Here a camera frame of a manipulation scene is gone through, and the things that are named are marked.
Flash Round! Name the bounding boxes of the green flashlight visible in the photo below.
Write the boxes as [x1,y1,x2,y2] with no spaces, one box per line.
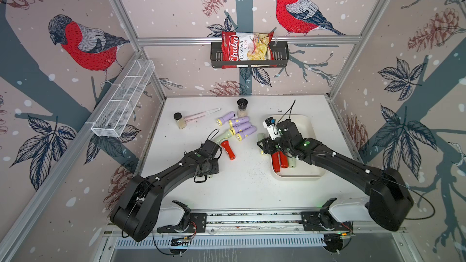
[288,157,296,168]
[257,133,265,155]
[214,129,234,145]

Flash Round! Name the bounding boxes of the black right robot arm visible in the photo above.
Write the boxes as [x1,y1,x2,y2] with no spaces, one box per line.
[257,117,414,232]

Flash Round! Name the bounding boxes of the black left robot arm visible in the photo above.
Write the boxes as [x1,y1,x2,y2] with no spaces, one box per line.
[110,139,222,242]

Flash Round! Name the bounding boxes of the cream plastic storage tray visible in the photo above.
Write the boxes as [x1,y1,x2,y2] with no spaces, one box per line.
[272,115,326,181]

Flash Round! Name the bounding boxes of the red flashlight white head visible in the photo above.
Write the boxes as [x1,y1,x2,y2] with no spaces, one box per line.
[220,139,236,161]

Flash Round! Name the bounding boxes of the green flashlight under purple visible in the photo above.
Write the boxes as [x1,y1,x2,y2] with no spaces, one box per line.
[214,129,234,145]

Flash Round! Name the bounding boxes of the purple flashlight top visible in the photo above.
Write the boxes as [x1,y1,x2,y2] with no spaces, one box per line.
[216,112,235,126]

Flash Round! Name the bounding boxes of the small glass spice bottle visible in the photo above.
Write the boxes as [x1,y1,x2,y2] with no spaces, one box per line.
[174,112,187,129]

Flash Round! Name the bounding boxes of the black-top pepper grinder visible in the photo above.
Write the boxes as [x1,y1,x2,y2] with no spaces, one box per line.
[237,98,248,118]

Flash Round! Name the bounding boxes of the red cassava chips bag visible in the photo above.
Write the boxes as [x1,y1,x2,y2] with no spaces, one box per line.
[222,32,274,62]

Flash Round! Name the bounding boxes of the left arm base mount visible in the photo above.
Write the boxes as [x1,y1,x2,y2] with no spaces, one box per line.
[154,200,207,234]

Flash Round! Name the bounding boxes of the aluminium front rail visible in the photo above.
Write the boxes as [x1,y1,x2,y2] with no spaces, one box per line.
[105,209,405,237]

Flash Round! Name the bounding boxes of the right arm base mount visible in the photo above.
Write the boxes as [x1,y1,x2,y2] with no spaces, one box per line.
[300,198,353,232]

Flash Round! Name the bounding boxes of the black wall basket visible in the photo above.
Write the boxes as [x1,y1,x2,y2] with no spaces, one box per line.
[211,41,290,69]

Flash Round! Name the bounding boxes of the white wire mesh shelf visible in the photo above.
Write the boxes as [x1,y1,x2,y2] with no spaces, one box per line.
[91,59,155,138]

